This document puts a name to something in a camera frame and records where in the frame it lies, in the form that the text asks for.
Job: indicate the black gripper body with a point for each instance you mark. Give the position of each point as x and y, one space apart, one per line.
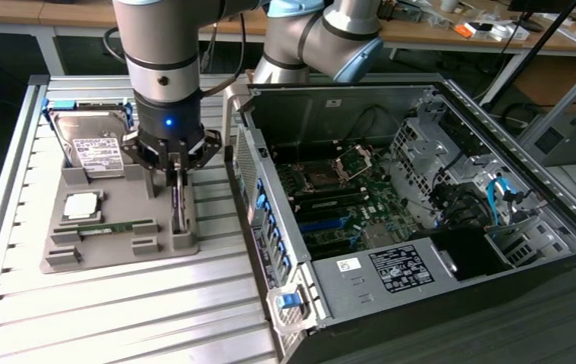
166 113

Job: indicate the graphics card with metal bracket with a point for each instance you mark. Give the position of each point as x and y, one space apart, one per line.
181 204

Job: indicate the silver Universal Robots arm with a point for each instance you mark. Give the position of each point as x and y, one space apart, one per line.
161 38

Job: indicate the open black PC case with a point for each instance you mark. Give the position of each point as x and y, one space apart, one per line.
248 163

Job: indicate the silver hard disk drive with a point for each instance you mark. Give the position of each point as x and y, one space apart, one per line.
95 132

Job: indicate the silver CPU chip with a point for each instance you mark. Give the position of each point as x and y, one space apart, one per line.
80 206

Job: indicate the blue disk carrier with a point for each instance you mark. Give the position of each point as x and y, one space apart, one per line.
64 104

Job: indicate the green RAM stick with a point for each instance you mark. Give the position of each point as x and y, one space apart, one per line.
110 226

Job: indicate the CPU socket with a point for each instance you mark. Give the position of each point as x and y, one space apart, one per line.
322 176

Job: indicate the grey plastic parts rack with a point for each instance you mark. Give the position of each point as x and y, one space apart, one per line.
115 250

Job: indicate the black RAM stick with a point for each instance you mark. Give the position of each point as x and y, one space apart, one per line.
328 201

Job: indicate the blue expansion slot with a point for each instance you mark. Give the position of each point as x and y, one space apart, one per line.
318 226

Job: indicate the metal socket cover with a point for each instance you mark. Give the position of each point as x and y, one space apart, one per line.
361 151

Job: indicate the green motherboard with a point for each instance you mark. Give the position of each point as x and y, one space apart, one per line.
384 204

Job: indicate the wooden desk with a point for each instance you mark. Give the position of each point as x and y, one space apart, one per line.
556 43
14 15

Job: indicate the grey chipset heatsink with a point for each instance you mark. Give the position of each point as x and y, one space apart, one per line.
381 235

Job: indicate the perforated metal drive cage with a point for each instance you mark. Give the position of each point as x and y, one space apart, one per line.
419 148

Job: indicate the blue case latch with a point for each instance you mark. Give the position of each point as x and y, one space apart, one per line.
288 300

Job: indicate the grey power supply unit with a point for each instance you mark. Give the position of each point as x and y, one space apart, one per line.
348 292

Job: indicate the small orange box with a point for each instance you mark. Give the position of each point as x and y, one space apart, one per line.
464 30

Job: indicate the white cup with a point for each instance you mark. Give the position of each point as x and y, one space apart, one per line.
449 4

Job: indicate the small white box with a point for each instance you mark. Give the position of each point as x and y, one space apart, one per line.
508 33

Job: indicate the metal disk bay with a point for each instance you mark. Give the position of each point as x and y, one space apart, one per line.
531 242

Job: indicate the black monitor stand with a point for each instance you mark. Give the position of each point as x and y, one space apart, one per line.
531 24

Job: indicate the grey computer tower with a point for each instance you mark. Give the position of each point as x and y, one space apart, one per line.
571 140

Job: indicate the black slanted pole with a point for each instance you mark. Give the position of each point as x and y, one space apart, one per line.
546 38

